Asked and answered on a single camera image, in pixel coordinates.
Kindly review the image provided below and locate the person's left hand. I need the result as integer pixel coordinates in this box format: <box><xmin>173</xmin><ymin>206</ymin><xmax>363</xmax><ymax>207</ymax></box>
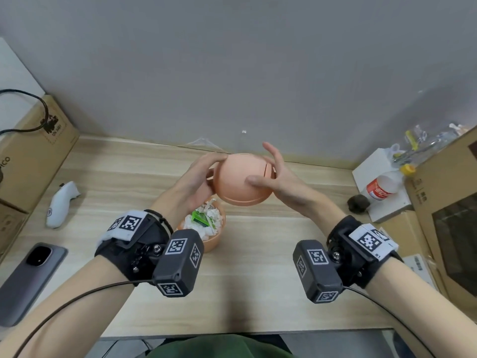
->
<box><xmin>167</xmin><ymin>152</ymin><xmax>229</xmax><ymax>217</ymax></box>

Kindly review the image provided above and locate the person's right hand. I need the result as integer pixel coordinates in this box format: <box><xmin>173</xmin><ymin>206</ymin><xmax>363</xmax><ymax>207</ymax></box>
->
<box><xmin>245</xmin><ymin>141</ymin><xmax>331</xmax><ymax>221</ymax></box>

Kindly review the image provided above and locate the green wrapper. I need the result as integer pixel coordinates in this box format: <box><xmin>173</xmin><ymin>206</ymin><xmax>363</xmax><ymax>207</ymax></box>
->
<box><xmin>191</xmin><ymin>213</ymin><xmax>212</xmax><ymax>230</ymax></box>

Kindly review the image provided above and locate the orange plastic lid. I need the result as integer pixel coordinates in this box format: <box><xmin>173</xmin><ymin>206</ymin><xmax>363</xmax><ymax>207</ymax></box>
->
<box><xmin>206</xmin><ymin>152</ymin><xmax>279</xmax><ymax>207</ymax></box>

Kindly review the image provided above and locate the pink desktop trash bin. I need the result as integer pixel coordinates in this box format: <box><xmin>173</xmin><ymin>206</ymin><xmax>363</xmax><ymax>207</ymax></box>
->
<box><xmin>175</xmin><ymin>197</ymin><xmax>227</xmax><ymax>255</ymax></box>

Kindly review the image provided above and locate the person's right forearm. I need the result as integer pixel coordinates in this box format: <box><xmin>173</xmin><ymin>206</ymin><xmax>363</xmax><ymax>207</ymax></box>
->
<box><xmin>309</xmin><ymin>199</ymin><xmax>477</xmax><ymax>358</ymax></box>

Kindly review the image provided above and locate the person's left forearm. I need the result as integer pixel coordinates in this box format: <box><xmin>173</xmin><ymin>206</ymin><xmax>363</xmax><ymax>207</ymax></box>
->
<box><xmin>0</xmin><ymin>197</ymin><xmax>194</xmax><ymax>358</ymax></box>

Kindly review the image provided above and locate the person's green clothing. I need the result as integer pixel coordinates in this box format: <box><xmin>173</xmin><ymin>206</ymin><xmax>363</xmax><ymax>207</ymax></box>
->
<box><xmin>145</xmin><ymin>333</ymin><xmax>299</xmax><ymax>358</ymax></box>

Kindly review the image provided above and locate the clear plastic film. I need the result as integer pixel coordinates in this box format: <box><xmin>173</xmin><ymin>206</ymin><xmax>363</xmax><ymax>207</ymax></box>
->
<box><xmin>184</xmin><ymin>136</ymin><xmax>225</xmax><ymax>152</ymax></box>

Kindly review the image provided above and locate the dark round object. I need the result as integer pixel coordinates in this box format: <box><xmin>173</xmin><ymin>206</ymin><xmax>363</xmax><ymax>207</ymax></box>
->
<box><xmin>347</xmin><ymin>194</ymin><xmax>371</xmax><ymax>215</ymax></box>

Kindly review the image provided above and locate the flat white box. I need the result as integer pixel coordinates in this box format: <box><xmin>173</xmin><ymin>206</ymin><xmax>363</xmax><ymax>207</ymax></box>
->
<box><xmin>351</xmin><ymin>147</ymin><xmax>415</xmax><ymax>224</ymax></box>

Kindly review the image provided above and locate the plastic bottle with red label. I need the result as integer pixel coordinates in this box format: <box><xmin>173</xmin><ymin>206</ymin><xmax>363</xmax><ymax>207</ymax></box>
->
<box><xmin>366</xmin><ymin>164</ymin><xmax>416</xmax><ymax>201</ymax></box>

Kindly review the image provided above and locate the cardboard box with dark window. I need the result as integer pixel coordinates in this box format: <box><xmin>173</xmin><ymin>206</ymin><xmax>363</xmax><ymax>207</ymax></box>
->
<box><xmin>403</xmin><ymin>124</ymin><xmax>477</xmax><ymax>322</ymax></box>

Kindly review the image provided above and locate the white handheld controller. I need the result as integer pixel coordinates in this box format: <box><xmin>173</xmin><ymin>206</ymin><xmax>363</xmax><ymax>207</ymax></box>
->
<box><xmin>45</xmin><ymin>180</ymin><xmax>82</xmax><ymax>229</ymax></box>

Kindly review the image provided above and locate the clear bag of small items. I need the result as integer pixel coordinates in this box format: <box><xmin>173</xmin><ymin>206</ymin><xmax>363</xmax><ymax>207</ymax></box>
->
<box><xmin>389</xmin><ymin>122</ymin><xmax>467</xmax><ymax>165</ymax></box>

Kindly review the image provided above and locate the cardboard box with black print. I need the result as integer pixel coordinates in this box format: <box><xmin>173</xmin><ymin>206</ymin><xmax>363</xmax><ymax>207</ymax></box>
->
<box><xmin>0</xmin><ymin>94</ymin><xmax>81</xmax><ymax>217</ymax></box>

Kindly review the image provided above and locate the small plain cardboard box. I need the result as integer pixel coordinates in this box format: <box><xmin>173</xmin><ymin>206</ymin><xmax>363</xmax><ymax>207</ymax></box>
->
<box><xmin>0</xmin><ymin>202</ymin><xmax>30</xmax><ymax>264</ymax></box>

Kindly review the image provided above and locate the grey smartphone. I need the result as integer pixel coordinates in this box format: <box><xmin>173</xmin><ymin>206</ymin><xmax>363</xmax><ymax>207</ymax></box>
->
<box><xmin>0</xmin><ymin>242</ymin><xmax>69</xmax><ymax>328</ymax></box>

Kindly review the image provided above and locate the large white box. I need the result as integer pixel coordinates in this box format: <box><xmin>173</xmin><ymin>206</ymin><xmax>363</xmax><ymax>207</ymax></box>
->
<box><xmin>0</xmin><ymin>37</ymin><xmax>47</xmax><ymax>137</ymax></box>

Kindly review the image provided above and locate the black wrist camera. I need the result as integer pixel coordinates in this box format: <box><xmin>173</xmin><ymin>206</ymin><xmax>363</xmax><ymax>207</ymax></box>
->
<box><xmin>292</xmin><ymin>239</ymin><xmax>345</xmax><ymax>305</ymax></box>
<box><xmin>152</xmin><ymin>228</ymin><xmax>205</xmax><ymax>298</ymax></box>

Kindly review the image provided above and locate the thin black camera cable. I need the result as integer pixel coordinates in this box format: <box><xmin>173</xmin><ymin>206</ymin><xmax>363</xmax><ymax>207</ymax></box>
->
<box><xmin>342</xmin><ymin>285</ymin><xmax>437</xmax><ymax>358</ymax></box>
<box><xmin>13</xmin><ymin>279</ymin><xmax>156</xmax><ymax>358</ymax></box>

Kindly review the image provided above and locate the thick black cable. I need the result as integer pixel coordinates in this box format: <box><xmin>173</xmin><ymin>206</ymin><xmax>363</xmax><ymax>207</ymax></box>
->
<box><xmin>0</xmin><ymin>89</ymin><xmax>50</xmax><ymax>136</ymax></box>

